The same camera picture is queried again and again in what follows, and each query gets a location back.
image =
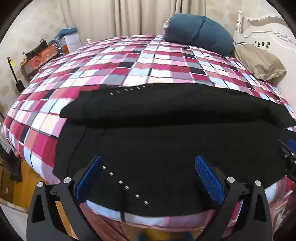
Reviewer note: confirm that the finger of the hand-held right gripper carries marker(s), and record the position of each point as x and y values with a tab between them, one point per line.
289	155

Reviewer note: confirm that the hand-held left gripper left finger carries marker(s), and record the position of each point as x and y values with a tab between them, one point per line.
89	178

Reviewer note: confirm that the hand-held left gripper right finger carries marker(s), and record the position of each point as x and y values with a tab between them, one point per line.
208	178

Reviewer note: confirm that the black pants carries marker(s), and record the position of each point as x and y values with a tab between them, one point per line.
150	143

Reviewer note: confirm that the tan pillow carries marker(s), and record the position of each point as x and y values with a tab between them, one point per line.
259	61

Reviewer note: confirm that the black handheld device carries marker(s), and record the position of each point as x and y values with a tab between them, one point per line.
19	84

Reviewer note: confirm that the checkered bedspread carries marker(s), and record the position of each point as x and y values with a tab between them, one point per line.
138	64

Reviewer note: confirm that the orange black bag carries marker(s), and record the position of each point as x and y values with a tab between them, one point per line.
41	55

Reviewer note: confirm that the white carved headboard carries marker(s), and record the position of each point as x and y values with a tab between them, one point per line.
266	25

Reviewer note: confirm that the white cardboard box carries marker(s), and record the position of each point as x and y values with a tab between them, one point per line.
72	42

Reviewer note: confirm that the blue cloth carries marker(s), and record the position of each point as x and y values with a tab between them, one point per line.
66	32

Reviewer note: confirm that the blue pillow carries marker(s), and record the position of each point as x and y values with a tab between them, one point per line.
198	30

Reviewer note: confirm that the beige curtain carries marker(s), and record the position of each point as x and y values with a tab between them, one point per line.
115	18

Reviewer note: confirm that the black frame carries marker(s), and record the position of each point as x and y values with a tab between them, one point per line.
11	164

